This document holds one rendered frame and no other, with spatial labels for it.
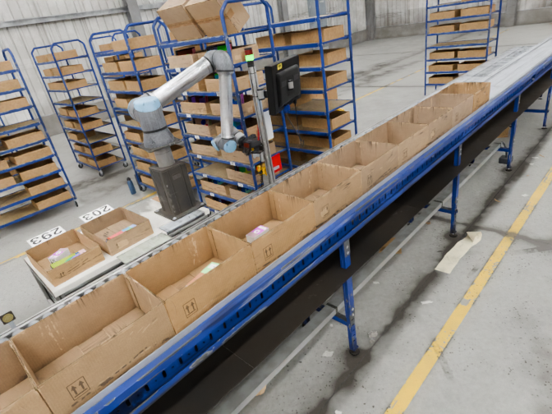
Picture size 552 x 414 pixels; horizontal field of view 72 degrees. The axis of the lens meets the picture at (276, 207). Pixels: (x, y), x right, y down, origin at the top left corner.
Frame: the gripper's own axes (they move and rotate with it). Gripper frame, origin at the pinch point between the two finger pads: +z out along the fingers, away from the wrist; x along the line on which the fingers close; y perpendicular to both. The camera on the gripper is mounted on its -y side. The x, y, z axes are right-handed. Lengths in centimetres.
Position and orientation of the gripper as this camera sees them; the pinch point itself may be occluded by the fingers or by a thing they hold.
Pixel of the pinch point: (261, 154)
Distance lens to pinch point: 271.5
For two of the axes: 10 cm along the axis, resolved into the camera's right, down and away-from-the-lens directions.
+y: -3.6, 7.3, 5.8
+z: 7.0, 6.2, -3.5
